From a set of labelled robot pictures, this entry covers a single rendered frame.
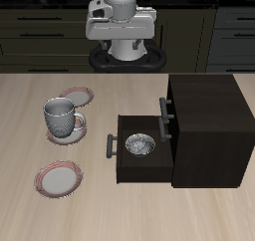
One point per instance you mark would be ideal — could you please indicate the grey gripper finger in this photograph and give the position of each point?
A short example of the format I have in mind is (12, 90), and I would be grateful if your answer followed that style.
(136, 44)
(104, 44)

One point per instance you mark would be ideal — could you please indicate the dark wooden drawer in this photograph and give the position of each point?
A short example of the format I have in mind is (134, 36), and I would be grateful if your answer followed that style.
(146, 170)

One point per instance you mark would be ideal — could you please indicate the dark kitchen cupboards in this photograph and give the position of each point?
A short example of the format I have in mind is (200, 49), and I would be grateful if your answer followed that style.
(43, 42)

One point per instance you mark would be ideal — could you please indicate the red-rimmed white plate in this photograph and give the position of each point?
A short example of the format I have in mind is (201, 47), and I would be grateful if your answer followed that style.
(79, 97)
(77, 137)
(59, 180)

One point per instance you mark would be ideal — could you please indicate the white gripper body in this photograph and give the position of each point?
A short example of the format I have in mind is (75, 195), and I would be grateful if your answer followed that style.
(119, 30)

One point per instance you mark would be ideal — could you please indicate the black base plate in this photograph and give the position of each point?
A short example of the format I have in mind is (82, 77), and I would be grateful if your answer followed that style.
(156, 59)

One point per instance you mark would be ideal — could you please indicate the grey kitchen cupboard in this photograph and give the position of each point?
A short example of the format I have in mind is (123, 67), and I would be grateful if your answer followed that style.
(232, 39)

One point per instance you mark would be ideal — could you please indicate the dark wooden cabinet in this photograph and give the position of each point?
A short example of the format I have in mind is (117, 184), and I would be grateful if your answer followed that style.
(212, 132)

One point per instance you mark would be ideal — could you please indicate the grey porcelain mug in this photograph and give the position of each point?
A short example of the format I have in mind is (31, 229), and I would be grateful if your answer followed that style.
(60, 120)

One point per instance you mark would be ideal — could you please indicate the grey patterned bowl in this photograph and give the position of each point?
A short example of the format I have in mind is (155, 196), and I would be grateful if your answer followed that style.
(140, 145)

